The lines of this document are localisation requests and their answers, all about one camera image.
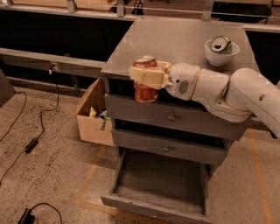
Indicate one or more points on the items in cardboard box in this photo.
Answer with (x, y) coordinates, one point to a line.
(100, 115)

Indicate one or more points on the white ceramic bowl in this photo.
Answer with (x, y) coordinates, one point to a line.
(218, 59)

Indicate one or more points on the black adapter lower left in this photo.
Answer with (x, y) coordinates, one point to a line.
(28, 218)

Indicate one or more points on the grey middle drawer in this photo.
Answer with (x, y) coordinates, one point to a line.
(196, 152)

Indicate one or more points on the grey open bottom drawer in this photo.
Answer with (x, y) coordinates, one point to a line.
(160, 187)

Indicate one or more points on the grey metal drawer cabinet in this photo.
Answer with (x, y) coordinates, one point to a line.
(176, 41)

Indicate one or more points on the black power adapter with cable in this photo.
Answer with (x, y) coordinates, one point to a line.
(33, 143)

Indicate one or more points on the grey top drawer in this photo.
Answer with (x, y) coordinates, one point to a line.
(172, 116)

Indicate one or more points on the cardboard box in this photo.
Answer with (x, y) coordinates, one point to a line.
(93, 128)

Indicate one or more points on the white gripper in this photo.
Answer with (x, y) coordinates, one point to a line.
(183, 79)

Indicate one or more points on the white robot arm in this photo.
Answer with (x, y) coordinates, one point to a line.
(231, 97)

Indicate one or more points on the green soda can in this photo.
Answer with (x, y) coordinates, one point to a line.
(221, 45)

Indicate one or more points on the red coke can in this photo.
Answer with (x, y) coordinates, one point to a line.
(142, 92)

